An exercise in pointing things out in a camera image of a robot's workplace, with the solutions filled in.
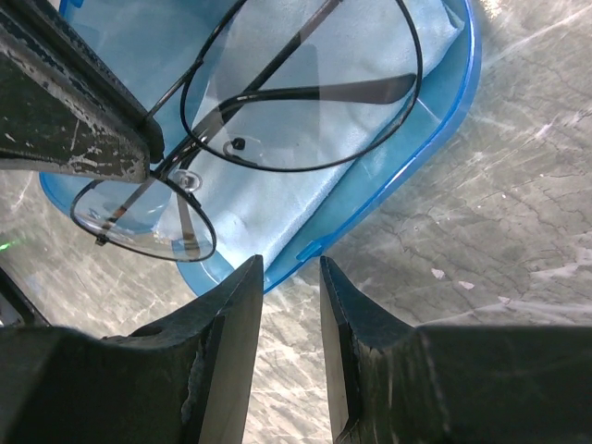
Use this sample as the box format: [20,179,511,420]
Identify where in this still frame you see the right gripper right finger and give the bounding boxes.
[320,257,591,443]

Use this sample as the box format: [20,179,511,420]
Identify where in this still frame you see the black thin sunglasses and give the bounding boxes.
[70,1,424,265]

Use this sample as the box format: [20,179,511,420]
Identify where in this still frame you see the light blue cleaning cloth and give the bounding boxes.
[156,1,463,265]

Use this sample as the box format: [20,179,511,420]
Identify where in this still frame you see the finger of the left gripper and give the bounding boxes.
[1,9,151,182]
[1,1,165,163]

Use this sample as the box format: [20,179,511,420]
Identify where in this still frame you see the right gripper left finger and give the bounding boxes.
[1,255,264,443]

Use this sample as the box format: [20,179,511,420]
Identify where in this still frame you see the blue translucent glasses case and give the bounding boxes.
[40,1,480,293]

